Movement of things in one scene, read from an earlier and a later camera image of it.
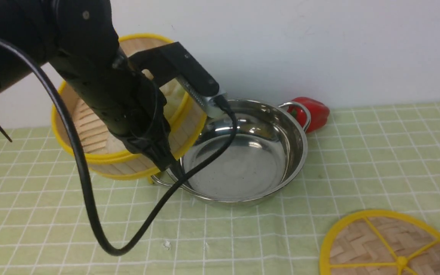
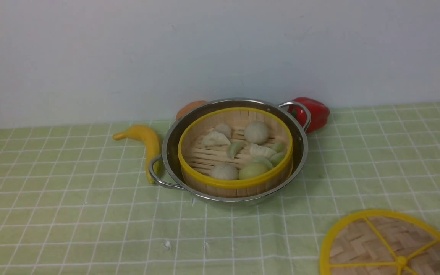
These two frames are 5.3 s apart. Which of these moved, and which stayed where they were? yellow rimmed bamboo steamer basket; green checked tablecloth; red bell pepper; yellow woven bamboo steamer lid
Moved: yellow rimmed bamboo steamer basket
Stayed: green checked tablecloth; red bell pepper; yellow woven bamboo steamer lid
